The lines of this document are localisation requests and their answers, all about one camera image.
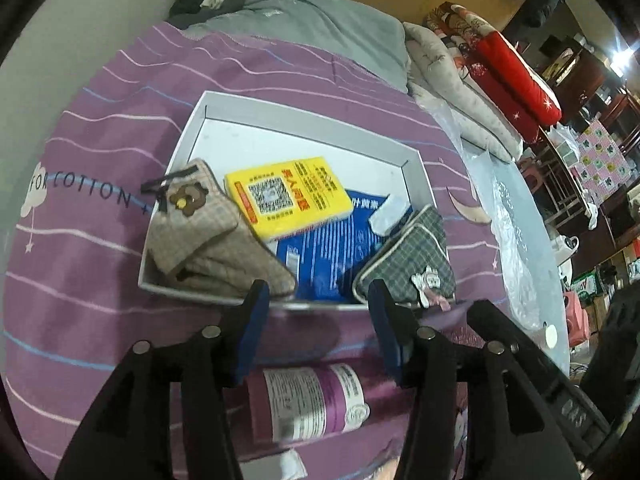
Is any white quilt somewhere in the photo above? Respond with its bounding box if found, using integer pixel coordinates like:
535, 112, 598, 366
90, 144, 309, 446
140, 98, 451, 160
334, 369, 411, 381
402, 21, 523, 163

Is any beige plaid pouch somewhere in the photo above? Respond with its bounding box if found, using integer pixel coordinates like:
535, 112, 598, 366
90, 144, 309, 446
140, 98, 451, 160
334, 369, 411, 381
167, 220, 298, 298
141, 158, 242, 273

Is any clear plastic bag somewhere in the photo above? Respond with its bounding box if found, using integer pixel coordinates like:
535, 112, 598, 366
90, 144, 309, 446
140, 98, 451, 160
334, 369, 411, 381
417, 95, 573, 356

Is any pink stool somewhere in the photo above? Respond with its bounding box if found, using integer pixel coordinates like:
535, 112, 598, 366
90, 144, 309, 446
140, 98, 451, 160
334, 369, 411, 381
562, 292, 591, 348

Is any purple white bottle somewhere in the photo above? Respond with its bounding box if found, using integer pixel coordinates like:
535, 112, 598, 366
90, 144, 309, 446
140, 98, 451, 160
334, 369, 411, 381
245, 362, 372, 444

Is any grey plaid pouch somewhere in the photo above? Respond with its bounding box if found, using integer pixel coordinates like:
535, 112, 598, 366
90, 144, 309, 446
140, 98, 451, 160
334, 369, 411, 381
352, 205, 457, 311

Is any grey blanket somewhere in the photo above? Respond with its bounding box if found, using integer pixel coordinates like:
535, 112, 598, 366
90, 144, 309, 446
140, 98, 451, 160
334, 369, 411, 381
180, 0, 411, 93

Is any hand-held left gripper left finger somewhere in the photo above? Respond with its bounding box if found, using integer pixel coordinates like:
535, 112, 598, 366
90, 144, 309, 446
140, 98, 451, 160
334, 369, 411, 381
55, 279, 272, 480

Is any green and white carton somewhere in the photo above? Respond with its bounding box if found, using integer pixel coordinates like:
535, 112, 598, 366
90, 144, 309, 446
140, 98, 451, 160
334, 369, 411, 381
570, 270, 606, 303

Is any yellow packet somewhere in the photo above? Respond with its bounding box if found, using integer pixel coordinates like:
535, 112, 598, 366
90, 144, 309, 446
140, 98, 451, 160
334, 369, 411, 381
224, 156, 353, 242

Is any patterned tablecloth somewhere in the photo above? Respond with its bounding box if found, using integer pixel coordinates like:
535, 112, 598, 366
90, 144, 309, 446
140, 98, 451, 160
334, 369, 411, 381
570, 120, 640, 206

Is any purple striped bed sheet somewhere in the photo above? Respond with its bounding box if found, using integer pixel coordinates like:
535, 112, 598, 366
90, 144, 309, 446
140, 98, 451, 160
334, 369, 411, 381
0, 22, 571, 480

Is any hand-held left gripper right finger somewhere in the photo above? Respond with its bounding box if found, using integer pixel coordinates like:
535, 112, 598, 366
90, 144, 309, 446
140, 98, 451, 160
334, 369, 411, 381
366, 279, 582, 480

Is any white cardboard box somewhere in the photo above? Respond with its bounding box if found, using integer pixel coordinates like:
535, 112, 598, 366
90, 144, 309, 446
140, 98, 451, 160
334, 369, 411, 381
137, 91, 433, 312

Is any blue packet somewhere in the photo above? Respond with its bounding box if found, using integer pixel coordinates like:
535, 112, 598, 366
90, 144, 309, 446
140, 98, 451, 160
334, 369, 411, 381
275, 188, 393, 305

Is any small white packet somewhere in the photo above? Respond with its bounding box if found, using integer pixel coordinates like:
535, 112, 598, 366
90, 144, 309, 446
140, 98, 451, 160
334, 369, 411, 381
369, 195, 414, 234

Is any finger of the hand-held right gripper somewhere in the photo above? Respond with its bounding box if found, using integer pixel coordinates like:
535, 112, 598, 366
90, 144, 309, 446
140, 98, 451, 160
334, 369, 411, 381
465, 299, 543, 361

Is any red quilt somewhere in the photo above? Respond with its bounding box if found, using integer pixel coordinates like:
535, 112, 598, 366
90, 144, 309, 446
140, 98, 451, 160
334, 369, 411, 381
422, 2, 563, 143

